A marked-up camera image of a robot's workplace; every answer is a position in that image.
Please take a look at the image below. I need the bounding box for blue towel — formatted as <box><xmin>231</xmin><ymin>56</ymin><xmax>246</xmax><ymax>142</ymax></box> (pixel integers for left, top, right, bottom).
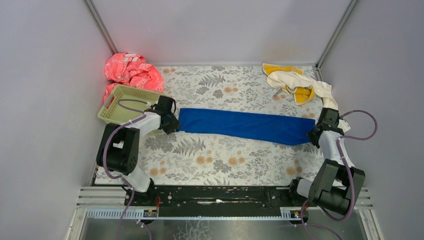
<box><xmin>178</xmin><ymin>108</ymin><xmax>316</xmax><ymax>146</ymax></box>

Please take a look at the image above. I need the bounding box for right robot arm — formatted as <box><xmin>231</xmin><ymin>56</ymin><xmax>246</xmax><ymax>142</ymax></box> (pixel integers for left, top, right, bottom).
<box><xmin>289</xmin><ymin>107</ymin><xmax>366</xmax><ymax>222</ymax></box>

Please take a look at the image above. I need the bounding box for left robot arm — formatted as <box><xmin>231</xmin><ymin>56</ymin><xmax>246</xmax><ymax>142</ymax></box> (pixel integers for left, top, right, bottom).
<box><xmin>96</xmin><ymin>95</ymin><xmax>181</xmax><ymax>194</ymax></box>

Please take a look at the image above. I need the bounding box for yellow towel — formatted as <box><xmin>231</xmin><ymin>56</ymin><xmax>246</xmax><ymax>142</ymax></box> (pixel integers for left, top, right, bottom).
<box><xmin>262</xmin><ymin>63</ymin><xmax>315</xmax><ymax>106</ymax></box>

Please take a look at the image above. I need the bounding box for green plastic basket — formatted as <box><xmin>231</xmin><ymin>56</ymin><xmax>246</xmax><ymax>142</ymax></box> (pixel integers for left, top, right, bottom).
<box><xmin>97</xmin><ymin>85</ymin><xmax>167</xmax><ymax>138</ymax></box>

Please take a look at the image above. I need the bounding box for cream towel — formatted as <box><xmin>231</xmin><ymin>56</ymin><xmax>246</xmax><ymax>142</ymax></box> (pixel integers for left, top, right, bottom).
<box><xmin>265</xmin><ymin>70</ymin><xmax>339</xmax><ymax>110</ymax></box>

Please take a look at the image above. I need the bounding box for floral table mat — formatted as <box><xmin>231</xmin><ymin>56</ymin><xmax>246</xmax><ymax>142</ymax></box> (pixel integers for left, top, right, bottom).
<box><xmin>137</xmin><ymin>66</ymin><xmax>323</xmax><ymax>186</ymax></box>

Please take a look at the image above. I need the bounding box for pink patterned cloth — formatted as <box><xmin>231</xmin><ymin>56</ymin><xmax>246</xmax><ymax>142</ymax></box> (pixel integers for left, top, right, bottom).
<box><xmin>103</xmin><ymin>52</ymin><xmax>164</xmax><ymax>102</ymax></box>

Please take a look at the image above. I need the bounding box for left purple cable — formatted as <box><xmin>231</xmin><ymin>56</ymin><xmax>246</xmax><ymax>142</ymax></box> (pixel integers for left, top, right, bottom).
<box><xmin>101</xmin><ymin>98</ymin><xmax>153</xmax><ymax>240</ymax></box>

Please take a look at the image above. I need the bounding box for purple cable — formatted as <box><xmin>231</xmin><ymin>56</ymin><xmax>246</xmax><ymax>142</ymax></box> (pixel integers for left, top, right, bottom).
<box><xmin>299</xmin><ymin>109</ymin><xmax>379</xmax><ymax>240</ymax></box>
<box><xmin>101</xmin><ymin>98</ymin><xmax>153</xmax><ymax>240</ymax></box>

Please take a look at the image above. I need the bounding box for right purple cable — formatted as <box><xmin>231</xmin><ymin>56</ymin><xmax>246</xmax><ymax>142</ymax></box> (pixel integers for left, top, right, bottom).
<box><xmin>299</xmin><ymin>109</ymin><xmax>379</xmax><ymax>240</ymax></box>

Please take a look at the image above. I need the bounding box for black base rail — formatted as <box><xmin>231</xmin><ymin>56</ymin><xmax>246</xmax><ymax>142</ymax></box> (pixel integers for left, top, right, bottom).
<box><xmin>124</xmin><ymin>185</ymin><xmax>306</xmax><ymax>219</ymax></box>

